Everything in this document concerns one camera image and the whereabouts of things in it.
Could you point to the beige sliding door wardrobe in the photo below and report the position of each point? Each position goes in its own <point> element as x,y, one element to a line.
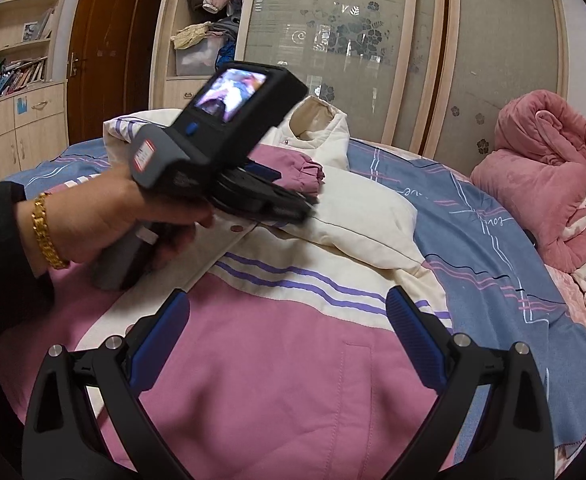
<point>373,35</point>

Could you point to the brown wooden door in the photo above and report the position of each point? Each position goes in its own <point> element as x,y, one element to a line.
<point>108,60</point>

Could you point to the person's left forearm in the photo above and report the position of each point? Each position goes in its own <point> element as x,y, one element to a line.
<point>3,260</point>

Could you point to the small picture frame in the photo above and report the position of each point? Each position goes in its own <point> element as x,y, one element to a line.
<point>31,31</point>

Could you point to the pink quilt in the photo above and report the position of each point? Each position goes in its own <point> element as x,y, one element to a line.
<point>548,170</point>

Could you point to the pink floral mattress cover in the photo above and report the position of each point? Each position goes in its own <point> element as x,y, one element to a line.
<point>580,355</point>

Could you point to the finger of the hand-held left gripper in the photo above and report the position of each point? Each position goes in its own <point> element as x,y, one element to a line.
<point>263,170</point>
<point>278,210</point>

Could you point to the grey clothes pile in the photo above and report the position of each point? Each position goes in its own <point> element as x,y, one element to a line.
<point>223,27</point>

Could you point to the wardrobe drawer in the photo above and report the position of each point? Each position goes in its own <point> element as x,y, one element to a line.
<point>188,91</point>

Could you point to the beige bookshelf cabinet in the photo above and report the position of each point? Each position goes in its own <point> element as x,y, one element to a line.
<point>18,140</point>

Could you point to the clear plastic storage box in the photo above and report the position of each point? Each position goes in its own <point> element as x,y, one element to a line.
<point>198,60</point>

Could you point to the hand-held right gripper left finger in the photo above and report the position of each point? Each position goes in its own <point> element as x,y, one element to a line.
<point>158,340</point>

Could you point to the blue striped bed sheet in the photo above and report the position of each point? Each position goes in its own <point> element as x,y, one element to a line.
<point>488,270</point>

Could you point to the beige crumpled cloth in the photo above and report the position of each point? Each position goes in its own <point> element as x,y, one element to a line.
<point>190,35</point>

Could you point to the row of books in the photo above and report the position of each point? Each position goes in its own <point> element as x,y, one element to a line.
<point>20,77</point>

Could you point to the person's left hand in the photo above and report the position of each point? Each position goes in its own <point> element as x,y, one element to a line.
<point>98,220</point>

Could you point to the pink and white jacket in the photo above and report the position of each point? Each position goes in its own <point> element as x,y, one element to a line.
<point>248,385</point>

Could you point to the blue cabinet sticker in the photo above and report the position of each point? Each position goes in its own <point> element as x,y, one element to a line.
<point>22,106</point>

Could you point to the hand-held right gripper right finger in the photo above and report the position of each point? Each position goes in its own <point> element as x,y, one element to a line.
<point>415,335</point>

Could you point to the blue garment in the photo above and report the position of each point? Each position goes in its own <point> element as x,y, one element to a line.
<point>228,55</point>

